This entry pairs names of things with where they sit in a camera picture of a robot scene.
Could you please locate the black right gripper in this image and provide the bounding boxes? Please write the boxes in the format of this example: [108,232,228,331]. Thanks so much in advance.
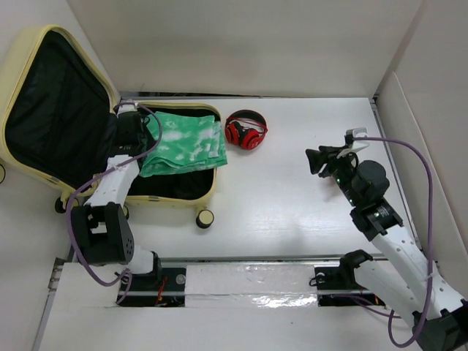
[305,145,361,207]

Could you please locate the green white tie-dye cloth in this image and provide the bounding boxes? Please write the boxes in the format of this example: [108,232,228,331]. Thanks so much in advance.
[140,112,227,178]

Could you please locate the yellow suitcase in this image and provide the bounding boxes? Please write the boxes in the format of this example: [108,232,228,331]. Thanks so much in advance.
[1,25,221,228]

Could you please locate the red black headphones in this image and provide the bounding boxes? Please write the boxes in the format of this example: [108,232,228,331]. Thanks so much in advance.
[224,110,268,151]

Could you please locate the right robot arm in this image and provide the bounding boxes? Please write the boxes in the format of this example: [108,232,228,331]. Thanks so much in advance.
[305,146,467,350]

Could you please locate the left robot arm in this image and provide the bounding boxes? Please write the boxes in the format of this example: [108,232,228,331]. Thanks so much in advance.
[67,109,163,290]

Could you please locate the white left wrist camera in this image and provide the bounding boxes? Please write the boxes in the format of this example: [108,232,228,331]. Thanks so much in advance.
[114,102,138,115]

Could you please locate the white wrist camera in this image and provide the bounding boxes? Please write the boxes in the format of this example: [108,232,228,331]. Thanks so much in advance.
[114,102,138,115]
[336,127,369,159]

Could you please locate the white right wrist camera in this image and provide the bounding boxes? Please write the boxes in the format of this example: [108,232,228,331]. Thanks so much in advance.
[336,127,369,159]

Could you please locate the metal table rail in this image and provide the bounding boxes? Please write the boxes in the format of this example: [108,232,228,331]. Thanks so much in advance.
[47,254,388,298]

